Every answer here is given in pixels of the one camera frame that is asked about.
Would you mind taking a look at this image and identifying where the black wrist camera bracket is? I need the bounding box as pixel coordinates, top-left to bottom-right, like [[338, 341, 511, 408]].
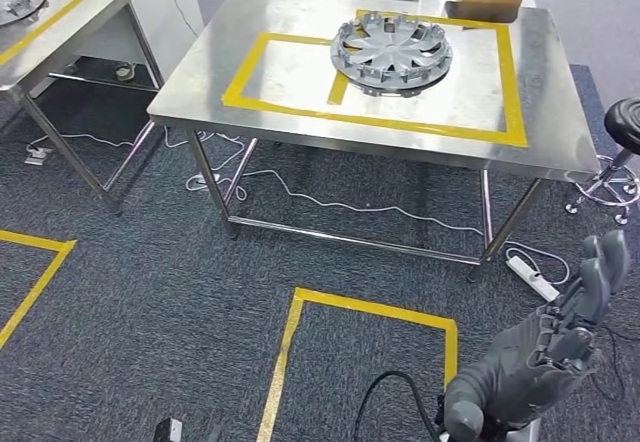
[[435, 392, 509, 442]]

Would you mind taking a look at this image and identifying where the black floor cable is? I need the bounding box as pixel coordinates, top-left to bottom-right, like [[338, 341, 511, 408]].
[[589, 326, 640, 404]]

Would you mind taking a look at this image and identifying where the yellow floor tape outline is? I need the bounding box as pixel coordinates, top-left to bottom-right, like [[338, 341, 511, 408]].
[[256, 286, 458, 442], [0, 228, 77, 351]]

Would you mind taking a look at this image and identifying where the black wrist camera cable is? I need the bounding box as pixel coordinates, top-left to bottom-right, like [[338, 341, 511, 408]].
[[352, 370, 444, 442]]

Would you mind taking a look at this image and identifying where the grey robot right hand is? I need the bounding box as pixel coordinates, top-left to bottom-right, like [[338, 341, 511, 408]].
[[444, 228, 631, 442]]

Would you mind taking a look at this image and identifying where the stainless steel workbench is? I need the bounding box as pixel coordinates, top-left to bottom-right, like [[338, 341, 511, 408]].
[[147, 0, 601, 281], [0, 0, 166, 218]]

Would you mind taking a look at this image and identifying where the white cabinet desk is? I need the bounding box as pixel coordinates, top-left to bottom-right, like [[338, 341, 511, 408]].
[[25, 0, 205, 92]]

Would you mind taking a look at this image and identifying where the white floor cable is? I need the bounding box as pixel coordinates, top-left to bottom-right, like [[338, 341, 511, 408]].
[[165, 127, 571, 288], [27, 132, 136, 152]]

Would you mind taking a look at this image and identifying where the white power adapter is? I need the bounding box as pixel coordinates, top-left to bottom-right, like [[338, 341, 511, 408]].
[[506, 255, 561, 303]]

